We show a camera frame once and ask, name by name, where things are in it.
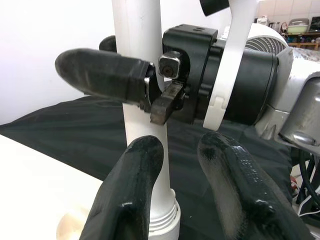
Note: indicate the white plastic table top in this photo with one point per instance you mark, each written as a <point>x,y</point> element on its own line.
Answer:
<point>37,187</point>

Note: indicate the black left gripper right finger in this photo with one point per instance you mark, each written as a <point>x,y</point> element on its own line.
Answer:
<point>237,187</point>

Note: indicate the white standing fan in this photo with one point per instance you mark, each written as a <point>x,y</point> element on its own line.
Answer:
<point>265,45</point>

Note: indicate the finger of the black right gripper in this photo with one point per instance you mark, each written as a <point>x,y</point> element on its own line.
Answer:
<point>100,72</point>
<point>107,43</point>

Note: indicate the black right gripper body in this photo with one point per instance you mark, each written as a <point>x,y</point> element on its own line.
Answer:
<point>197,62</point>

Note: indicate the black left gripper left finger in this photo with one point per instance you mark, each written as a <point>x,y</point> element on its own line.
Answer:
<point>125,195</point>

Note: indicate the black table cloth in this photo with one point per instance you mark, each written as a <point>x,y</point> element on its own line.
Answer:
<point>87,125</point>

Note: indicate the white plastic table leg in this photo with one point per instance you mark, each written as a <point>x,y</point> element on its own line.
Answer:
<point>137,30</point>

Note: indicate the pale green container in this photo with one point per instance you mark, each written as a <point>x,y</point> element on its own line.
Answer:
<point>297,27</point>

